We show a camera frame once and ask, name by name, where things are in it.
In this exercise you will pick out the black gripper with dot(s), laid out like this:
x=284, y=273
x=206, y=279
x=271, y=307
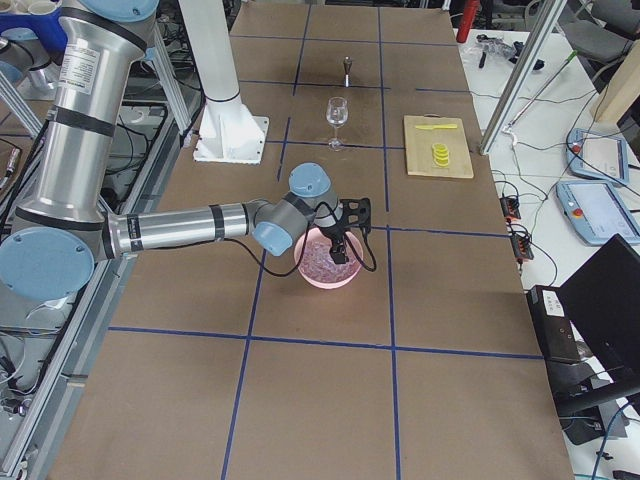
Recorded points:
x=333, y=232

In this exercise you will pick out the steel cocktail jigger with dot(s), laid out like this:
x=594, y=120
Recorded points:
x=347, y=65

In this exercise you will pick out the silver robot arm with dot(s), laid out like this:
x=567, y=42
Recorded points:
x=23, y=57
x=59, y=234

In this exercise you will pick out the clear ice cubes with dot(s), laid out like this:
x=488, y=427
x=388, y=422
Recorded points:
x=317, y=264

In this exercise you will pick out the pink ice bowl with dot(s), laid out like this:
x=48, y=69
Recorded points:
x=299, y=250

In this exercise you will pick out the clear wine glass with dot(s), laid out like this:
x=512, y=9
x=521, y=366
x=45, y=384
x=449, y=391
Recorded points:
x=336, y=116

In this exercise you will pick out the bamboo cutting board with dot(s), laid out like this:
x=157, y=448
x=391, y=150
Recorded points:
x=418, y=148

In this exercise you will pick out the lemon slice stack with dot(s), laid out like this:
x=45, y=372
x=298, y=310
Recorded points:
x=441, y=155

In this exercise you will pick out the yellow plastic knife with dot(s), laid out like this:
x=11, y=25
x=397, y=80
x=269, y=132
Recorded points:
x=432, y=127

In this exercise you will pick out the upper orange black connector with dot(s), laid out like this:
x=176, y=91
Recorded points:
x=510, y=208

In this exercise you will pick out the orange black connector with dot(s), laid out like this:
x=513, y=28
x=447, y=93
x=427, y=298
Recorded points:
x=521, y=246
x=510, y=208

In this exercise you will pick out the lower orange black connector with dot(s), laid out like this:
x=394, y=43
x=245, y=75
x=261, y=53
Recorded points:
x=521, y=246

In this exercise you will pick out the steel rod green grabber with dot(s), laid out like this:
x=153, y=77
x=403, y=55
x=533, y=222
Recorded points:
x=508, y=128

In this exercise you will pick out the black box device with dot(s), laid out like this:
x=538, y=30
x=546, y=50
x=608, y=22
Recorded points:
x=552, y=327

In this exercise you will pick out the lower blue teach pendant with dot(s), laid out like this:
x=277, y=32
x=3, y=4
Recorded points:
x=596, y=211

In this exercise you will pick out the blue teach pendant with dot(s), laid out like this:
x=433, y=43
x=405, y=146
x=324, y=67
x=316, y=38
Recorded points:
x=596, y=211
x=593, y=155

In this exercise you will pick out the black computer monitor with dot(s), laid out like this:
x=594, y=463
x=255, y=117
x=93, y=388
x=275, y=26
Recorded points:
x=602, y=301

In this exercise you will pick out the red fire extinguisher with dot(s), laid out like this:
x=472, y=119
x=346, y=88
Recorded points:
x=467, y=20

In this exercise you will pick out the upper blue teach pendant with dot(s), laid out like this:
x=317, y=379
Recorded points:
x=593, y=155

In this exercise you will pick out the wooden plank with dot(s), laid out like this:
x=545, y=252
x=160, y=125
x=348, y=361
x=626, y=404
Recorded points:
x=622, y=91

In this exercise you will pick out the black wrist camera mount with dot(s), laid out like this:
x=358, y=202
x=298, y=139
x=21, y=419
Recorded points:
x=356, y=213

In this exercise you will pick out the white camera pillar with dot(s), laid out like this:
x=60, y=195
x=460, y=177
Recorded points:
x=228, y=131

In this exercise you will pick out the aluminium frame post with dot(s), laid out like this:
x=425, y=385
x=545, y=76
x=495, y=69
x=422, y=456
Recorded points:
x=535, y=41

